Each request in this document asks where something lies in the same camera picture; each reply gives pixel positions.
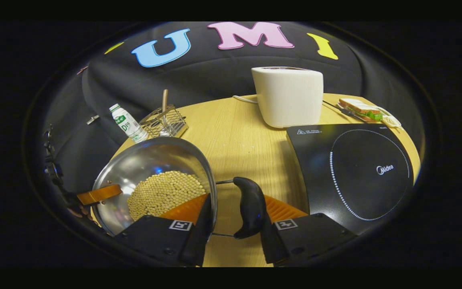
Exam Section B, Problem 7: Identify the white divided dish of beans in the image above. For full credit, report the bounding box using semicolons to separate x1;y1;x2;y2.
381;114;403;129

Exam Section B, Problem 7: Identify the sandwich on plate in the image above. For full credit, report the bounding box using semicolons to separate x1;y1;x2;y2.
338;98;384;123

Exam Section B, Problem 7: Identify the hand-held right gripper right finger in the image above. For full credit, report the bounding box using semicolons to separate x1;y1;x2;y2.
260;195;358;267

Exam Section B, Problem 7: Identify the black backdrop cloth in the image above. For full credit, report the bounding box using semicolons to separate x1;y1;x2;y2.
43;22;424;193

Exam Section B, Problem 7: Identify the wire utensil basket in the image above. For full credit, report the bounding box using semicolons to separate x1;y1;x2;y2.
139;104;189;139

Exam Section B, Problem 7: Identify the steel pot with black handles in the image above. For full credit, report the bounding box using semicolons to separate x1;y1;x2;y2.
91;136;268;240

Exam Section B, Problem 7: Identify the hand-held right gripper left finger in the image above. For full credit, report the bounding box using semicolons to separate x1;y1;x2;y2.
115;193;214;267

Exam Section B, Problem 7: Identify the black power cable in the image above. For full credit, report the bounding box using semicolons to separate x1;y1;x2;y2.
322;100;353;118

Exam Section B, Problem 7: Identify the black induction cooktop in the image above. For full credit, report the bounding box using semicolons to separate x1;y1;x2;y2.
286;123;415;236

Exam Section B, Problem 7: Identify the white bottle with green label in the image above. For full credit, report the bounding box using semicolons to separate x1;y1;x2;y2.
109;104;149;144

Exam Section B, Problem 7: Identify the white toaster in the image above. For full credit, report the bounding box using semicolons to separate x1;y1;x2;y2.
251;67;324;129

